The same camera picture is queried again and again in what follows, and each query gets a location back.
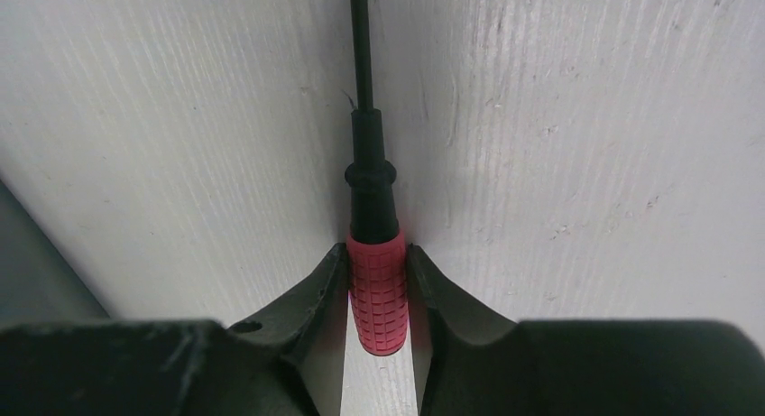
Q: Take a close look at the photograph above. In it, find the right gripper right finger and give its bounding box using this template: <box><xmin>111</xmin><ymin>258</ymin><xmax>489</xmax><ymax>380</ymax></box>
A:
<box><xmin>406</xmin><ymin>245</ymin><xmax>764</xmax><ymax>415</ymax></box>

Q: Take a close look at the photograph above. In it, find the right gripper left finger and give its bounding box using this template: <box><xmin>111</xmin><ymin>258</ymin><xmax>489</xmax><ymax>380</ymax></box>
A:
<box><xmin>1</xmin><ymin>244</ymin><xmax>349</xmax><ymax>415</ymax></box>

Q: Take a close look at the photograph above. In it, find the red handled black screwdriver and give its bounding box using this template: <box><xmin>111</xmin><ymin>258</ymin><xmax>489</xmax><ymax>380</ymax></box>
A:
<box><xmin>345</xmin><ymin>0</ymin><xmax>409</xmax><ymax>356</ymax></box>

